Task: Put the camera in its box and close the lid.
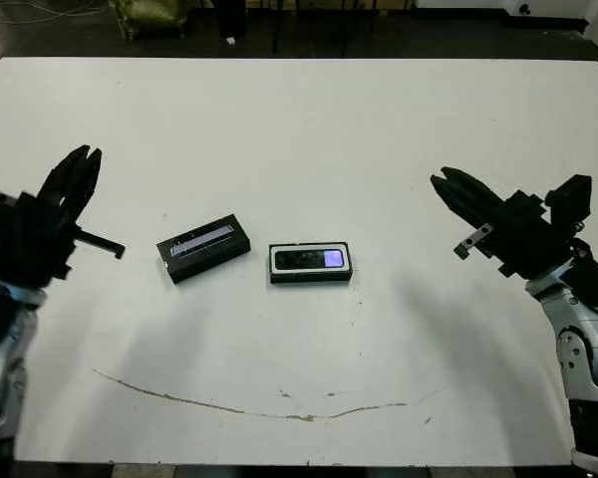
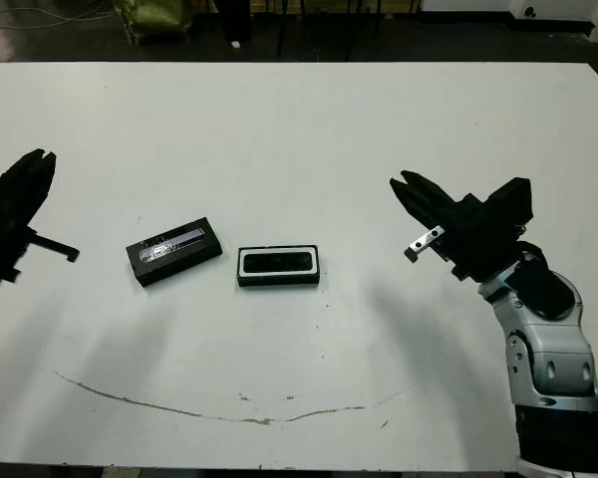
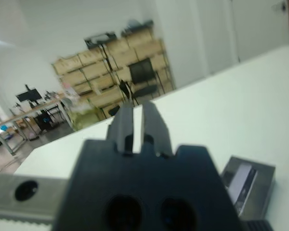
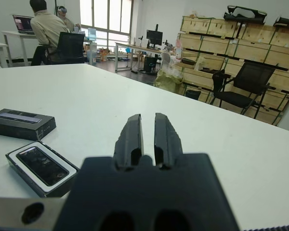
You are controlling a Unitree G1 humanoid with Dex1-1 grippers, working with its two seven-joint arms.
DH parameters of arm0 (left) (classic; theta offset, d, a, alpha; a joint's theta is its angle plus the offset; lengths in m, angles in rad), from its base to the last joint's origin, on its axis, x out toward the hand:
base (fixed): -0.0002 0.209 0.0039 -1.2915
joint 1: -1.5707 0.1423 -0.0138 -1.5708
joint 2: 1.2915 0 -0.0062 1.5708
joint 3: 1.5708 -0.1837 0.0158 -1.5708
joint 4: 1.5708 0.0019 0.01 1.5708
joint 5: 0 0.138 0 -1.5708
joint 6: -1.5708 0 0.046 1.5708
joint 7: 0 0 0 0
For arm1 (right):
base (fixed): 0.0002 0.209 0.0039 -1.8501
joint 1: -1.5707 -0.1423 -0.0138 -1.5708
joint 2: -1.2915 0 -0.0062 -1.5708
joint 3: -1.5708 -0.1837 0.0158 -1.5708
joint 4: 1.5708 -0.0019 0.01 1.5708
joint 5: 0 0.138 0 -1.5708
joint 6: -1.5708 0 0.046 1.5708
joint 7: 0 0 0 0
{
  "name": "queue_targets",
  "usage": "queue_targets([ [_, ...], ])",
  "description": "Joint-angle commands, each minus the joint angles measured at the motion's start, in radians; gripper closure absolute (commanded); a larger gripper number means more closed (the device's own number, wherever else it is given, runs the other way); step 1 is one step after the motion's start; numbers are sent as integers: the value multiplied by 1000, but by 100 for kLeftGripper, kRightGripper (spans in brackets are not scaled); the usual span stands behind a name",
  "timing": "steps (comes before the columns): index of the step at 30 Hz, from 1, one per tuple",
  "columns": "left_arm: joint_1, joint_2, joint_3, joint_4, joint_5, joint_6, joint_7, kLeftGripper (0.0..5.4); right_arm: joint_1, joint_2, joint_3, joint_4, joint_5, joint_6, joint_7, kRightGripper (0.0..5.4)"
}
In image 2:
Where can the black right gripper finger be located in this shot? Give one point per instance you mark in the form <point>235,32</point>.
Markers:
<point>416,211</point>
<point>433,196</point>

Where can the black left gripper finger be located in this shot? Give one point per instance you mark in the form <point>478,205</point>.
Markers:
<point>40,191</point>
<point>17,181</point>

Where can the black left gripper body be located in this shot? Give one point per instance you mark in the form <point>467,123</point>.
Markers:
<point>0,244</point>

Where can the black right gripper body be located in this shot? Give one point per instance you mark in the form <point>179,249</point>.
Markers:
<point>478,239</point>

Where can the slim black camera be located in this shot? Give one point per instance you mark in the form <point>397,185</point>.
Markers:
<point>279,263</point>

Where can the black box lid silver print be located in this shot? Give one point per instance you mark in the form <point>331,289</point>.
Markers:
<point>179,254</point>

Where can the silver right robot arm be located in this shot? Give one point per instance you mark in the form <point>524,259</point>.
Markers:
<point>553,348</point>

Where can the black box with white insert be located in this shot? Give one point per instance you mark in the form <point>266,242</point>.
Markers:
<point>279,282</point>

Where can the yellow-green bag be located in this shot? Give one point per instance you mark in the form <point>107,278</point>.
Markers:
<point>154,20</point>

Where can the white appliance with black knob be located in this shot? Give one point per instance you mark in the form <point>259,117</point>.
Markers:
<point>568,7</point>

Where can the black upright stand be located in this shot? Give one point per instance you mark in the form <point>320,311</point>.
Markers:
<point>236,20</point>

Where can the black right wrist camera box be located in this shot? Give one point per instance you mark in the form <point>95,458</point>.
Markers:
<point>515,199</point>

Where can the black metal frame legs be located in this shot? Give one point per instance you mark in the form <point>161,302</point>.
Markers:
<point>280,30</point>

